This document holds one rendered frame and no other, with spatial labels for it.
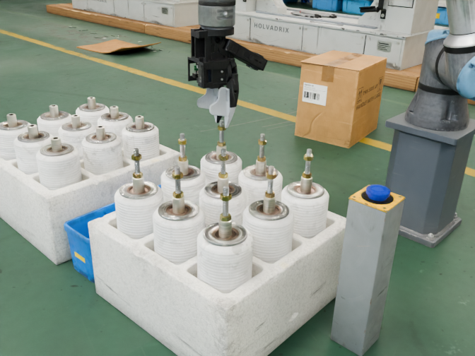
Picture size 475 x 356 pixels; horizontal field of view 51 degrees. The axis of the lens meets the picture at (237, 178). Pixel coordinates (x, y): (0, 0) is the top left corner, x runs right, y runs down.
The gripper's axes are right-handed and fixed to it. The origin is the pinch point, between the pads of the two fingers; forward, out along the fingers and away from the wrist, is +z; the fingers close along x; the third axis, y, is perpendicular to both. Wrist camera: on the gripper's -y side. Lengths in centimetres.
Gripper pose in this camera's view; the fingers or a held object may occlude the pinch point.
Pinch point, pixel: (224, 119)
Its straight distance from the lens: 112.0
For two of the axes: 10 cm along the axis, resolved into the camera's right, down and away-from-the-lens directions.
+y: -8.5, 2.0, -4.8
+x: 5.2, 3.7, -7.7
